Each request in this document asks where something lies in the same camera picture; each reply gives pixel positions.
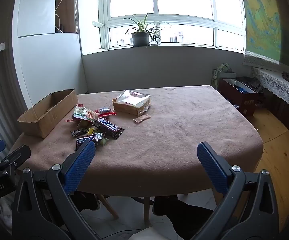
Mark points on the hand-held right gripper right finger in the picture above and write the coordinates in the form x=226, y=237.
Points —
x=212, y=167

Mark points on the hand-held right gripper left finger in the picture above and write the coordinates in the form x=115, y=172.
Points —
x=82, y=167

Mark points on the large dark chocolate bar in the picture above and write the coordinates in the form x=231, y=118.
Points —
x=84, y=139
x=108, y=127

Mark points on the small green candy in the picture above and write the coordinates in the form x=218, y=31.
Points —
x=103, y=141

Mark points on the small yellow candy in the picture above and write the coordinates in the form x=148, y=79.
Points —
x=92, y=130

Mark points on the brown cardboard box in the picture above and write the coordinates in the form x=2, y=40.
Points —
x=49, y=120

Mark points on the red-edged clear snack packet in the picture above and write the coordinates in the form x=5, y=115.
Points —
x=105, y=111
x=69, y=119

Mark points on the green and red snack pouch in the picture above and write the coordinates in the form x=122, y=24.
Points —
x=85, y=112

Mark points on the small brown sachet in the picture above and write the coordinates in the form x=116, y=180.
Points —
x=142, y=118

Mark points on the sliced bread packet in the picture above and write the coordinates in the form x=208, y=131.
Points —
x=132, y=103

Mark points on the person's dark trouser leg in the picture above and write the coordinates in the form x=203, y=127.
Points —
x=184, y=217
x=87, y=202

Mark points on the wooden table leg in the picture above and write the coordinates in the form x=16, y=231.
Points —
x=109, y=207
x=148, y=210

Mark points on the white ribbed panel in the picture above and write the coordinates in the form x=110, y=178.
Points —
x=2, y=92

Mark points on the dark red box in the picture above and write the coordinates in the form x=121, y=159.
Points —
x=244, y=102

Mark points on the dark wooden cabinet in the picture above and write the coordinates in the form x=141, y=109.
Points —
x=279, y=110

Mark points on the green and white bag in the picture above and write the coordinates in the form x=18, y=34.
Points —
x=218, y=76

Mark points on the white cabinet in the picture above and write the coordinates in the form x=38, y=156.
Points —
x=49, y=62

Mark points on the white lace cloth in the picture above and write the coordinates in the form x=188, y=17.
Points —
x=279, y=86

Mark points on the spider plant in grey pot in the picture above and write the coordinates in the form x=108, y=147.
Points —
x=140, y=38

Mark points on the small dark-leaved plant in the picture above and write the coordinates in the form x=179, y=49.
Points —
x=157, y=35

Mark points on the wooden shelf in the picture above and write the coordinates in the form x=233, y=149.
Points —
x=68, y=12

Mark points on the landscape scroll painting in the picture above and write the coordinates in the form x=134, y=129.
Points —
x=262, y=22

